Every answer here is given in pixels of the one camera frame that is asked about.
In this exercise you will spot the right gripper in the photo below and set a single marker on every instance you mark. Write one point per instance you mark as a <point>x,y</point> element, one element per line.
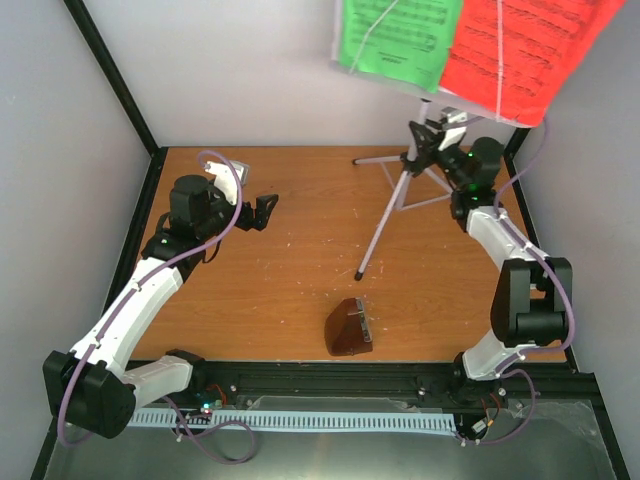
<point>425,149</point>

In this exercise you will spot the clear plastic metronome cover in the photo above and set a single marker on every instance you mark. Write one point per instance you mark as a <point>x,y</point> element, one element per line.
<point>363,319</point>

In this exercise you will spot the black aluminium frame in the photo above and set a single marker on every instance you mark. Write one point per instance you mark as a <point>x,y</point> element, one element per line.
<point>318,380</point>

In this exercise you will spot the green sheet music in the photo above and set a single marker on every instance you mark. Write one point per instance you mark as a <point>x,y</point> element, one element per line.
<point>406,41</point>

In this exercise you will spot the red sheet music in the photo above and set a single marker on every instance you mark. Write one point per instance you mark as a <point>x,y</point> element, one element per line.
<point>512,57</point>

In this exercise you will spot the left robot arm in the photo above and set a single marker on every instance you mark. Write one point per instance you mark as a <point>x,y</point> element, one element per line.
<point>91,386</point>

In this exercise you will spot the brown wooden metronome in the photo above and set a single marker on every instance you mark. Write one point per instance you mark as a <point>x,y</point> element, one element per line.
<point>342,331</point>

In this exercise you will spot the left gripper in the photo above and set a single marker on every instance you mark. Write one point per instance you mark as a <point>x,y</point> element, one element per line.
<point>247,222</point>

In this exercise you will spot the light blue cable duct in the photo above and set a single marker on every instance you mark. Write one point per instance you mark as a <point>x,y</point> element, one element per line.
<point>323,422</point>

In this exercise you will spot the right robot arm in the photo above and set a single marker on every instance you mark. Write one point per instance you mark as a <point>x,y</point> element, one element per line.
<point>531,310</point>

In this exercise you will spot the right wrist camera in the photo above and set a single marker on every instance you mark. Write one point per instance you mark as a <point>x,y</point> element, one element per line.
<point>453,124</point>

